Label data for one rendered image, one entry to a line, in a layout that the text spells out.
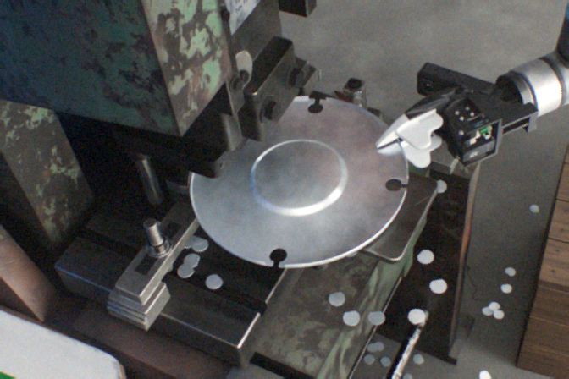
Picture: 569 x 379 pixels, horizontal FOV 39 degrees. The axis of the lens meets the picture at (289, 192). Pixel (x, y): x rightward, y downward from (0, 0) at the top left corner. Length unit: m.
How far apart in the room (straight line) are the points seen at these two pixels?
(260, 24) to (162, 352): 0.48
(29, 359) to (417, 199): 0.68
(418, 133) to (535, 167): 1.07
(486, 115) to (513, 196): 0.99
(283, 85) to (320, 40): 1.50
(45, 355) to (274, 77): 0.61
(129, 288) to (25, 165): 0.21
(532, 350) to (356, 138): 0.77
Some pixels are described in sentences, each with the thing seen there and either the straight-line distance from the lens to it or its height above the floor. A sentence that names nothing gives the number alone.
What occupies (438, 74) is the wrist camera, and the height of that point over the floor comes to 0.81.
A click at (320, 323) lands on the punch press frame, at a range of 1.11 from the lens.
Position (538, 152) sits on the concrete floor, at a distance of 2.17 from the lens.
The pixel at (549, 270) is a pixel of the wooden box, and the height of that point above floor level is 0.35.
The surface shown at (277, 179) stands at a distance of 1.07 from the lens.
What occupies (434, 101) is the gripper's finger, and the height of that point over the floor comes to 0.83.
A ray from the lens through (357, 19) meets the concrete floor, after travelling 2.53.
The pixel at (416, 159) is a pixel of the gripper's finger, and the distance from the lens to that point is 1.11.
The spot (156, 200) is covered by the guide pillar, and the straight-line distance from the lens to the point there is 1.14.
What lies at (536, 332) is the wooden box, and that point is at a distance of 1.67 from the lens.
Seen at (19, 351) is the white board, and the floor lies 0.50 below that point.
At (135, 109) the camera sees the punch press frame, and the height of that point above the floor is 1.08.
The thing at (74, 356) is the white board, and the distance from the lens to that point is 1.28.
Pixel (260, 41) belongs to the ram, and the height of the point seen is 0.99.
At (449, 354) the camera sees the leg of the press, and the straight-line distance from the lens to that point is 1.78.
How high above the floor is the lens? 1.61
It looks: 51 degrees down
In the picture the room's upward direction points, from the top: 9 degrees counter-clockwise
